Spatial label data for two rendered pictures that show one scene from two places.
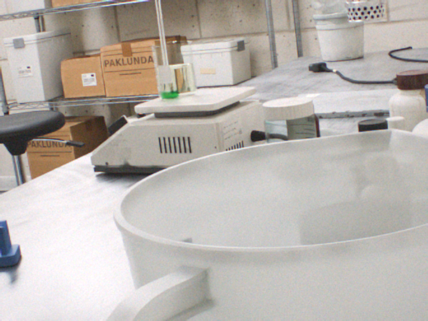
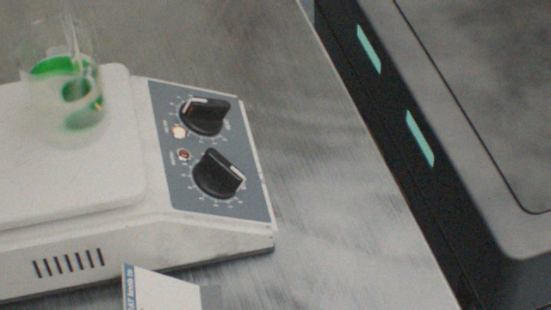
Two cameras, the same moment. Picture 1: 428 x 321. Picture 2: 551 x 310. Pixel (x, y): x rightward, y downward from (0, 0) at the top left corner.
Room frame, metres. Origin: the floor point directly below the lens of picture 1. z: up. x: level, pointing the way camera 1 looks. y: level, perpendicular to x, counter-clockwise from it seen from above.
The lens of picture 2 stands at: (1.34, -0.15, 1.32)
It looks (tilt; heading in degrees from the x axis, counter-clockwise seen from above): 51 degrees down; 140
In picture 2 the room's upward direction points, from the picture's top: 4 degrees counter-clockwise
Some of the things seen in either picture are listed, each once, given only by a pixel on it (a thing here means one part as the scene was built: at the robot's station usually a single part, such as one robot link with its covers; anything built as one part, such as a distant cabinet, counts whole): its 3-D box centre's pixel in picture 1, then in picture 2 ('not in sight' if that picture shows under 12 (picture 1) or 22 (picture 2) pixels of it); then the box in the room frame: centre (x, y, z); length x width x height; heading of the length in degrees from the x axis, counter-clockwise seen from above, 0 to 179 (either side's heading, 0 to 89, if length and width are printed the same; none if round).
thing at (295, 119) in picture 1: (290, 135); not in sight; (0.84, -0.09, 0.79); 0.06 x 0.06 x 0.08
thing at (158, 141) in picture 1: (183, 133); (98, 177); (0.93, 0.04, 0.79); 0.22 x 0.13 x 0.08; 60
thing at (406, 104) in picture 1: (418, 122); not in sight; (0.75, -0.22, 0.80); 0.06 x 0.06 x 0.11
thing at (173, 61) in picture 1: (174, 69); (66, 86); (0.93, 0.03, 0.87); 0.06 x 0.05 x 0.08; 178
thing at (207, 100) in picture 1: (196, 99); (48, 144); (0.92, 0.01, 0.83); 0.12 x 0.12 x 0.01; 60
